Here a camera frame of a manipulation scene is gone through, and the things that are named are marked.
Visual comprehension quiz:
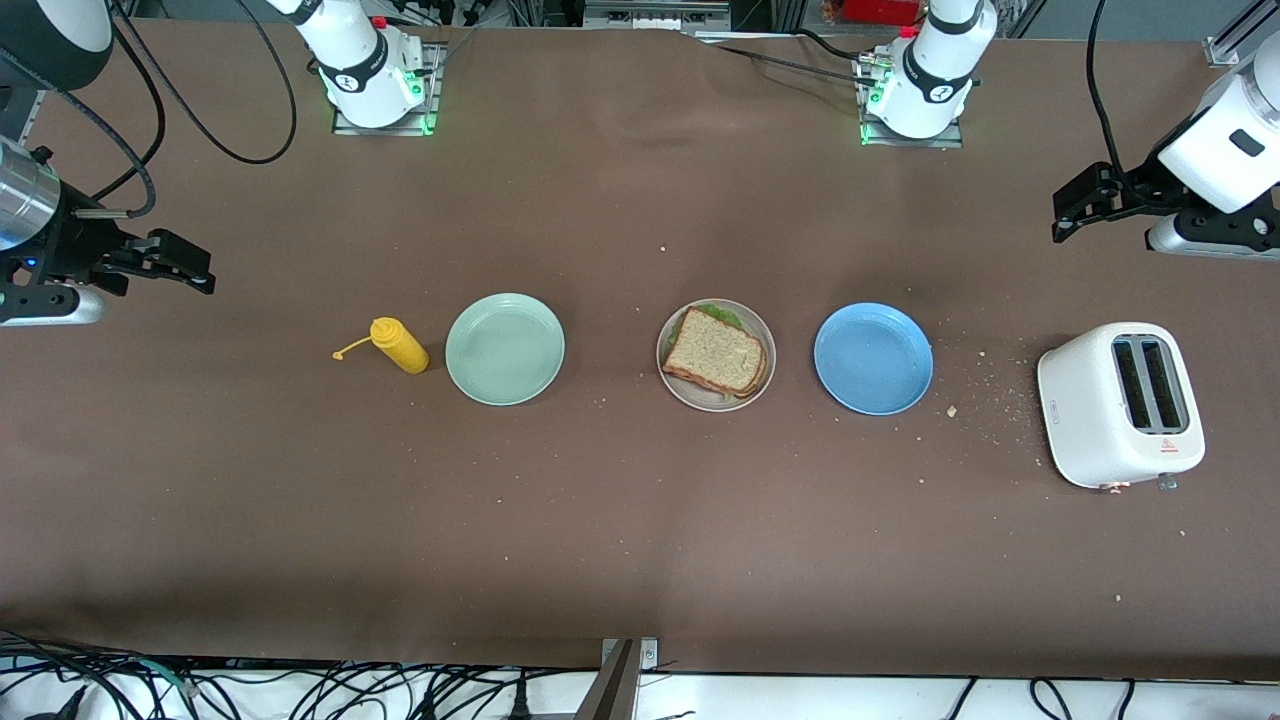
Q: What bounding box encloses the yellow squeeze bottle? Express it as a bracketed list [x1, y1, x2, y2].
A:
[332, 317, 430, 376]

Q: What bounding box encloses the green lettuce leaf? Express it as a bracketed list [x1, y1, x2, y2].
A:
[667, 302, 747, 346]

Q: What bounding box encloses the brown bread slice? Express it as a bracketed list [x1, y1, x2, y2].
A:
[666, 345, 773, 400]
[662, 306, 769, 393]

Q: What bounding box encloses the blue round plate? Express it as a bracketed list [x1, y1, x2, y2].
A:
[813, 302, 935, 416]

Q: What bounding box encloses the green round plate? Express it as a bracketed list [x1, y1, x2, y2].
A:
[445, 292, 567, 407]

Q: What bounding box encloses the beige round plate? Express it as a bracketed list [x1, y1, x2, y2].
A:
[656, 298, 778, 413]

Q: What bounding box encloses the white two-slot toaster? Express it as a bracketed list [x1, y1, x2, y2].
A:
[1036, 320, 1207, 493]

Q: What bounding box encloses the red box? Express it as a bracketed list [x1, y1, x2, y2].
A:
[842, 0, 923, 27]

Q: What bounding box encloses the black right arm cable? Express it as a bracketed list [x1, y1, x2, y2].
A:
[40, 78, 158, 219]
[108, 0, 299, 165]

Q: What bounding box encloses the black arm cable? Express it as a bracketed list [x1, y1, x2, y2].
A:
[1086, 0, 1131, 176]
[108, 0, 299, 165]
[40, 78, 158, 219]

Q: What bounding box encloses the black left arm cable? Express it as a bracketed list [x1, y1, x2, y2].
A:
[1086, 0, 1131, 176]

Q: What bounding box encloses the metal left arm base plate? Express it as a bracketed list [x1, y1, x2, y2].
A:
[858, 50, 965, 149]

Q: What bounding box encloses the aluminium frame profile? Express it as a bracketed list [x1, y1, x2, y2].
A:
[1205, 0, 1280, 69]

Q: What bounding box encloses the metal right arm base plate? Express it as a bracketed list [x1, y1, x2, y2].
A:
[332, 42, 443, 137]

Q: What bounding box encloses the black table cable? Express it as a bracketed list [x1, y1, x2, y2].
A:
[715, 45, 871, 83]
[795, 28, 881, 61]

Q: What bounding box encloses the grey metal rail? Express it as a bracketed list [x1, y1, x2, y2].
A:
[583, 0, 734, 31]

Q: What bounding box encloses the metal table bracket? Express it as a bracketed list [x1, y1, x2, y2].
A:
[572, 637, 661, 720]

